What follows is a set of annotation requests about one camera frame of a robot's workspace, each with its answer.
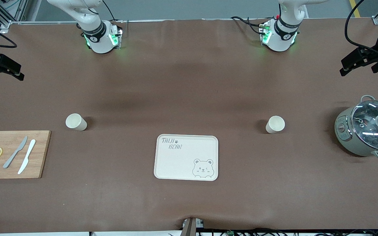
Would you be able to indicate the white plastic knife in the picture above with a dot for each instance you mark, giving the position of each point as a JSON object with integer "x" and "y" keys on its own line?
{"x": 27, "y": 155}

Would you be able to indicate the brown table mat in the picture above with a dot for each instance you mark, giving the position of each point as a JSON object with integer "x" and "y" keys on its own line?
{"x": 189, "y": 82}

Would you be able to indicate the white plastic cup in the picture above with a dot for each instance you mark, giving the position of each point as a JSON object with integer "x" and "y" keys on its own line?
{"x": 74, "y": 121}
{"x": 275, "y": 124}

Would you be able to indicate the wooden cutting board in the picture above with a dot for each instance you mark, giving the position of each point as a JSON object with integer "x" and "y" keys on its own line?
{"x": 41, "y": 154}

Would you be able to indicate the grey-green electric pot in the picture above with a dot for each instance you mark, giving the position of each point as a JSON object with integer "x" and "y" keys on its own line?
{"x": 345, "y": 137}

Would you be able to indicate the metal table clamp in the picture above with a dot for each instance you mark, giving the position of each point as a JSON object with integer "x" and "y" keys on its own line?
{"x": 190, "y": 226}

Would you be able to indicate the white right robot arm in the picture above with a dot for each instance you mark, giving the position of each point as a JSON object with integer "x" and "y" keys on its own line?
{"x": 90, "y": 19}

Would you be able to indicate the grey plastic knife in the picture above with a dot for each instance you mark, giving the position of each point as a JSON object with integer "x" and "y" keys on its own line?
{"x": 15, "y": 152}

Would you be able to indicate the glass pot lid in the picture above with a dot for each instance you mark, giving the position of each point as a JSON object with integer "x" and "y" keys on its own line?
{"x": 369, "y": 127}

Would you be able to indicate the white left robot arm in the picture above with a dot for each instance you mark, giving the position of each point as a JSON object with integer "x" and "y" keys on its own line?
{"x": 284, "y": 32}

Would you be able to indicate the cream bear print tray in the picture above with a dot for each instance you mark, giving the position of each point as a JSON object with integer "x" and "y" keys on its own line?
{"x": 185, "y": 160}

